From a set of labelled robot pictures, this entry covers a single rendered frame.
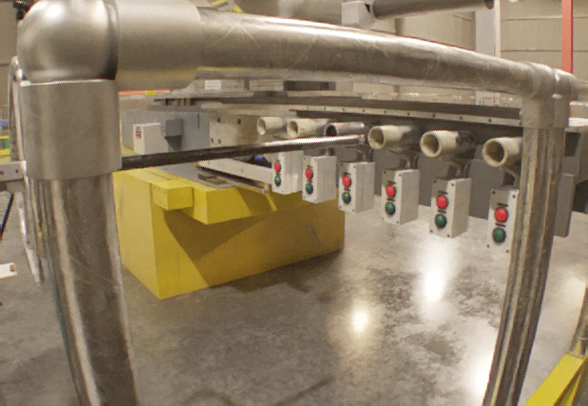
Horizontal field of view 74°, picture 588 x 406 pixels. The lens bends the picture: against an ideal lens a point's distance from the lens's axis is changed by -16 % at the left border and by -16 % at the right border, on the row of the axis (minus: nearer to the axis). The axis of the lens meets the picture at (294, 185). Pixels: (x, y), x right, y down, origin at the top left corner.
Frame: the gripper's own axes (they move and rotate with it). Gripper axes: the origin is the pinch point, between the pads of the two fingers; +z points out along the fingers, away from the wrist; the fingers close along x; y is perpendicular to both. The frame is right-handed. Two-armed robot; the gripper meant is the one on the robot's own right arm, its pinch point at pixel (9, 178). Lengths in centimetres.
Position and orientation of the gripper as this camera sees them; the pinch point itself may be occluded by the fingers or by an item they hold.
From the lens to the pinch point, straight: 77.9
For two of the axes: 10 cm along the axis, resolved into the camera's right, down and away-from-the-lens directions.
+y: 2.4, 9.7, -1.0
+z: 7.7, -1.3, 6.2
